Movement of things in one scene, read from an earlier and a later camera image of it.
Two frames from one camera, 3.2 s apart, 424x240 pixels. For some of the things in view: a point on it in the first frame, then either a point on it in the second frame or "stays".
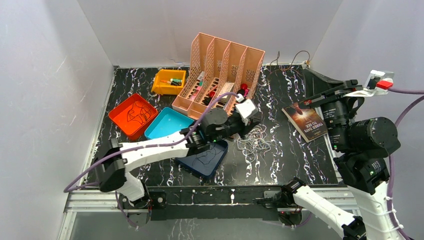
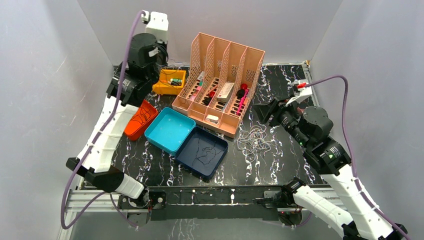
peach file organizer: x=216 y=67 stays
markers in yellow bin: x=173 y=81 stays
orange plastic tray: x=132 y=116 stays
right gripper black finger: x=316 y=85 to x=266 y=112
